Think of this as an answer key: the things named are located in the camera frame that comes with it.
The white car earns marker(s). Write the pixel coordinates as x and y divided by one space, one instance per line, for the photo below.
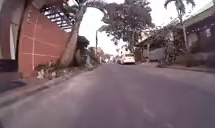
128 59

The street pole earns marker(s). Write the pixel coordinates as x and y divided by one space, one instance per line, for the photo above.
96 43

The bushes along the roadside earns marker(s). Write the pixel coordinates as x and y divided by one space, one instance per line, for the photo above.
83 53

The grey asphalt road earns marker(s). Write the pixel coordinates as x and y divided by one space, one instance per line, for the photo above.
128 96

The leaning palm tree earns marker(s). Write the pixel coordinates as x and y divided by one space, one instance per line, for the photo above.
71 43

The large dark leafy tree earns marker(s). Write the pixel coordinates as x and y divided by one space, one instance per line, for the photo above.
128 20

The tall thin palm tree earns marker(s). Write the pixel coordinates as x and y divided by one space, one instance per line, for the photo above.
182 20

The grey concrete kerb strip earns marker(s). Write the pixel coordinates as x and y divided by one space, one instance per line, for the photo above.
21 89

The building with flat roof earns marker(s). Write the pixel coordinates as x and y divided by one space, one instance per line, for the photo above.
201 36

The red tiled wall building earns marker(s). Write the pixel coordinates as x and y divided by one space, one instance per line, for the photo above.
38 40

